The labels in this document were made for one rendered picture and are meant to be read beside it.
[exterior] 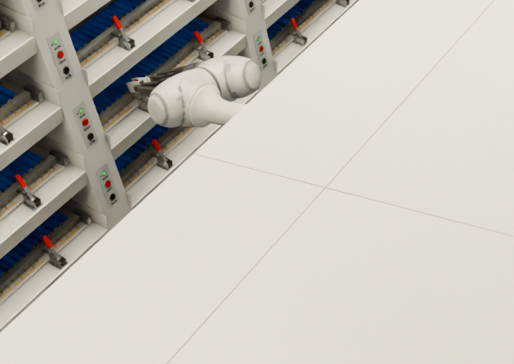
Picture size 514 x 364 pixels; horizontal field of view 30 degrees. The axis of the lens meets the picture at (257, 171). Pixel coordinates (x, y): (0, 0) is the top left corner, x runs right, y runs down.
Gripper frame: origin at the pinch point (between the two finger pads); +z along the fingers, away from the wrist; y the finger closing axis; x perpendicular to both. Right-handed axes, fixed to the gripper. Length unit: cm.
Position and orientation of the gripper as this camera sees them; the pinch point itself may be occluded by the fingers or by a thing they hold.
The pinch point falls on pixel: (139, 84)
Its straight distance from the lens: 255.8
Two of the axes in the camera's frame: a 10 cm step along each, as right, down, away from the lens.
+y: 5.7, -5.7, 5.9
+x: -3.9, -8.2, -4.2
